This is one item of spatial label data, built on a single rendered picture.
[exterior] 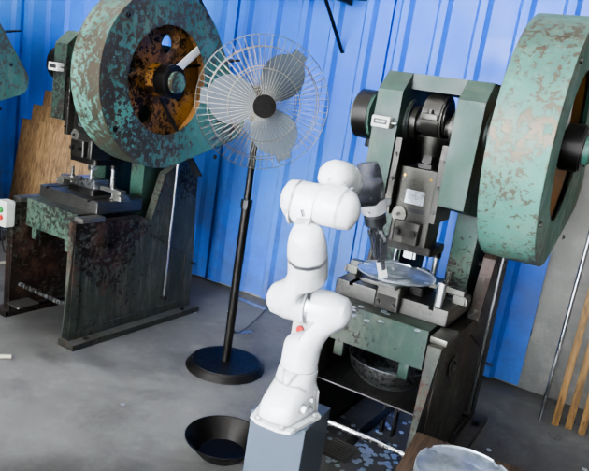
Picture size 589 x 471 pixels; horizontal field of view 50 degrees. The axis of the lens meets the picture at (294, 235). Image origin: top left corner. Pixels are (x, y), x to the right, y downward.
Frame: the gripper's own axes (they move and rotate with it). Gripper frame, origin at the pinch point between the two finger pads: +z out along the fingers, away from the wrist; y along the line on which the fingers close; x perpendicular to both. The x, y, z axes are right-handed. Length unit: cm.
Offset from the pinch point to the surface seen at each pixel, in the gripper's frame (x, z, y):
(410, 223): 16.6, -10.4, -8.7
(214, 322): -52, 70, -146
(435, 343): 8.7, 23.7, 17.9
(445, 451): -4, 45, 44
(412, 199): 20.0, -18.1, -12.2
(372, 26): 72, -76, -154
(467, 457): 2, 47, 47
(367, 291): -1.6, 13.3, -13.6
